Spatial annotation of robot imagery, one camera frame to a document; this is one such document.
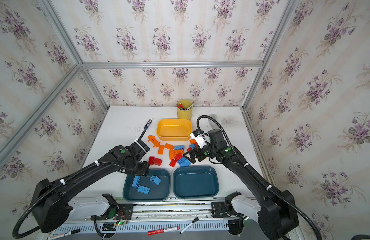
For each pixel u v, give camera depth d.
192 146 0.95
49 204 0.38
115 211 0.68
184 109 1.04
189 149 0.96
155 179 0.81
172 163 0.90
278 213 0.39
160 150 0.95
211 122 0.54
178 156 0.93
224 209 0.73
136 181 0.80
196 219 0.71
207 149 0.66
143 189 0.80
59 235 0.66
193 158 0.67
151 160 0.90
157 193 0.79
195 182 0.83
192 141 0.99
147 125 1.07
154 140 0.98
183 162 0.90
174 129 1.08
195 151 0.67
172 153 0.94
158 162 0.90
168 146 0.96
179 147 0.95
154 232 0.67
